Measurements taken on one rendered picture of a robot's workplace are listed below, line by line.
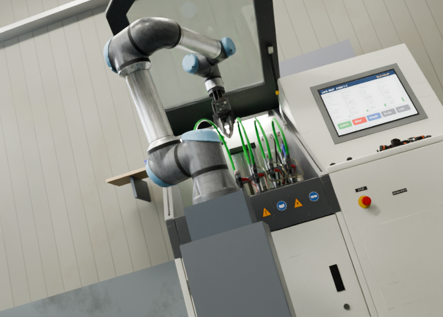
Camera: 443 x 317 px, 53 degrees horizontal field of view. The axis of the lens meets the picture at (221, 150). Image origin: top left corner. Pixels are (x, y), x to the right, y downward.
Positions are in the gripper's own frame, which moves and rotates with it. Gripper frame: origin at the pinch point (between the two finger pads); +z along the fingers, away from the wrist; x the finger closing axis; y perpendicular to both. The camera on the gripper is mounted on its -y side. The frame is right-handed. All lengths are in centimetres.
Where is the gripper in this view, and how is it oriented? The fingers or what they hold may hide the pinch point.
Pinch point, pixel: (229, 136)
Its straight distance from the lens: 185.3
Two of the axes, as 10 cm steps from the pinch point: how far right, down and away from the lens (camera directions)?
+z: 2.7, 9.3, -2.4
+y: -0.4, -2.4, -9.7
